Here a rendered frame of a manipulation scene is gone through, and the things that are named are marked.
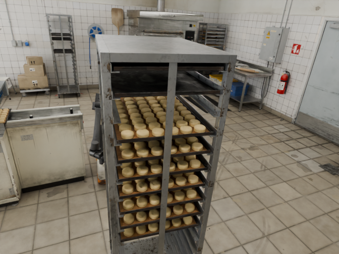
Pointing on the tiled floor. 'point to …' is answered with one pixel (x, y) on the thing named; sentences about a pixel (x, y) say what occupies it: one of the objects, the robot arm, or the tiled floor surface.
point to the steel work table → (246, 83)
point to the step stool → (8, 84)
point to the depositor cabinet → (8, 174)
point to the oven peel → (117, 17)
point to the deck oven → (163, 24)
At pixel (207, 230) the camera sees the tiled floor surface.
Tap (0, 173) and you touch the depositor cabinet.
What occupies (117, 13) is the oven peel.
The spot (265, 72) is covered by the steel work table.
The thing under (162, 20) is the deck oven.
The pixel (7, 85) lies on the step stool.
